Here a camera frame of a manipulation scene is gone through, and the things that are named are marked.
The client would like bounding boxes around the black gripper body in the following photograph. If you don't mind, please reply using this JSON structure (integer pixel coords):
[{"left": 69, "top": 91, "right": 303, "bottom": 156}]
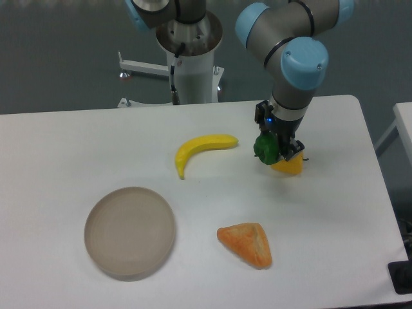
[{"left": 254, "top": 100, "right": 303, "bottom": 145}]

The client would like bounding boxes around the green toy pepper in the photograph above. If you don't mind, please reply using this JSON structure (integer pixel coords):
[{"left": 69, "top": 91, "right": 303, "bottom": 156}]
[{"left": 253, "top": 133, "right": 279, "bottom": 165}]

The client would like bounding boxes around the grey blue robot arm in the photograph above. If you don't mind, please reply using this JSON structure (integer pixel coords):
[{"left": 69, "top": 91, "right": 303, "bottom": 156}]
[{"left": 126, "top": 1, "right": 354, "bottom": 165}]

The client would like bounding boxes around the yellow toy pepper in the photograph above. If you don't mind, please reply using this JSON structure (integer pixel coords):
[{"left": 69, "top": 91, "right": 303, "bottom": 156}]
[{"left": 270, "top": 152, "right": 307, "bottom": 175}]

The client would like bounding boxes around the yellow toy banana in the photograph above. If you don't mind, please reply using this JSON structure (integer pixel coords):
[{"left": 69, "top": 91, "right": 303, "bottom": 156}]
[{"left": 174, "top": 134, "right": 239, "bottom": 180}]

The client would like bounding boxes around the orange triangular toy bread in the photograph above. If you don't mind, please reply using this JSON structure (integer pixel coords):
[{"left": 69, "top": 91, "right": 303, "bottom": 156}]
[{"left": 216, "top": 223, "right": 272, "bottom": 268}]

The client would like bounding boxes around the white side table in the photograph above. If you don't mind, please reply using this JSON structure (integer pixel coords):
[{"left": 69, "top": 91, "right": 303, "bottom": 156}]
[{"left": 374, "top": 102, "right": 412, "bottom": 162}]

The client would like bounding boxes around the black box at table edge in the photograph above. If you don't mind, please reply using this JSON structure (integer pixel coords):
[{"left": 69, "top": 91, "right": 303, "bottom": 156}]
[{"left": 388, "top": 260, "right": 411, "bottom": 295}]

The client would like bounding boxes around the beige round plate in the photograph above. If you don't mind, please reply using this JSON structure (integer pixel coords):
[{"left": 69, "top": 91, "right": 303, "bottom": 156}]
[{"left": 84, "top": 187, "right": 176, "bottom": 281}]

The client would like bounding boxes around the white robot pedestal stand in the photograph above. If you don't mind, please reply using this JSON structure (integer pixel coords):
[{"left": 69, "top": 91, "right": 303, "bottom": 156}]
[{"left": 118, "top": 11, "right": 224, "bottom": 105}]

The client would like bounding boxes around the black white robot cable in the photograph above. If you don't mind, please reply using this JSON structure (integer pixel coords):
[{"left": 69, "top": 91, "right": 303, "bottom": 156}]
[{"left": 170, "top": 42, "right": 186, "bottom": 106}]

